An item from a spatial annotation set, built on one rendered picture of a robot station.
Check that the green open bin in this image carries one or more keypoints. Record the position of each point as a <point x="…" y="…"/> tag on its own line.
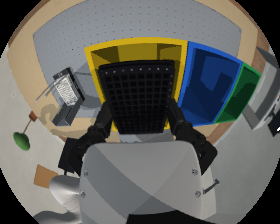
<point x="240" y="95"/>

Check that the blue bin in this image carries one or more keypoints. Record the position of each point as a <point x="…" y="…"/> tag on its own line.
<point x="211" y="79"/>

